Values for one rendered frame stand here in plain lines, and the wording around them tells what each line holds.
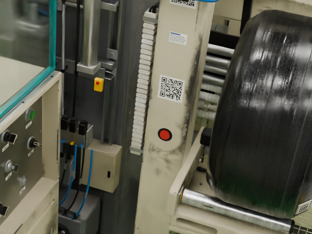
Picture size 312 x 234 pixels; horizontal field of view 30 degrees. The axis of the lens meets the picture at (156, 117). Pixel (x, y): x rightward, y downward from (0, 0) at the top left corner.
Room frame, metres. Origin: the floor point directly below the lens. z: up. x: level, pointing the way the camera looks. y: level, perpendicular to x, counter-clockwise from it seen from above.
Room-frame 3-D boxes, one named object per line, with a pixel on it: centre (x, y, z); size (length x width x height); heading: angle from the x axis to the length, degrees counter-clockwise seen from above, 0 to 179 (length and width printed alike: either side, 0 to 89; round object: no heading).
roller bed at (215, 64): (1.91, -0.18, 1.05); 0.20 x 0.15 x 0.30; 75
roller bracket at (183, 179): (1.54, -0.13, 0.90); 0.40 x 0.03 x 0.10; 165
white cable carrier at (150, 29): (1.53, 0.04, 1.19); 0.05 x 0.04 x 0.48; 165
